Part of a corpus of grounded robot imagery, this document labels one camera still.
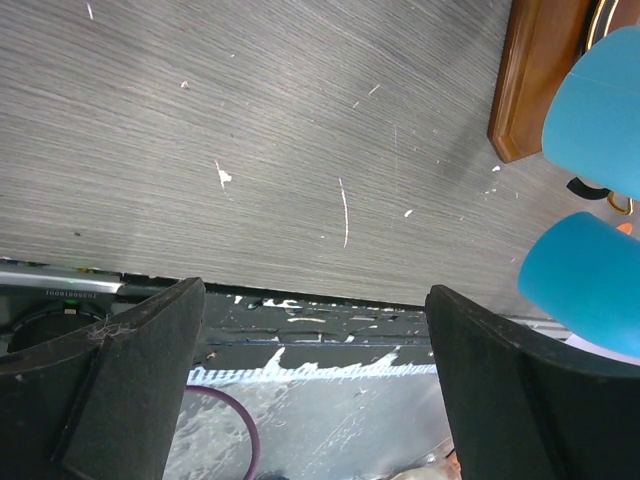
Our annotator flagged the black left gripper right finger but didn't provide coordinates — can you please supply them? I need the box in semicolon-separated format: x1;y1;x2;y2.
425;285;639;479

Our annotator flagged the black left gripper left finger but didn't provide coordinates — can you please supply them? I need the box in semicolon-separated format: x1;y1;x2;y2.
1;278;205;479

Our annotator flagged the light blue wine glass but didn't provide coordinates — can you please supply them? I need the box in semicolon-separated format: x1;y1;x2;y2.
542;25;639;200

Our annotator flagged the wooden rack base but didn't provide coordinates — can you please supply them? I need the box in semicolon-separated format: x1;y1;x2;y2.
487;0;601;165

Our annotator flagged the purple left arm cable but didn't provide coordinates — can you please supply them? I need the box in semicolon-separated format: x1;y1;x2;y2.
184;384;262;480

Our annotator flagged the gold wire glass rack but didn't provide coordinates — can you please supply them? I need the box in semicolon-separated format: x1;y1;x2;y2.
584;0;640;216

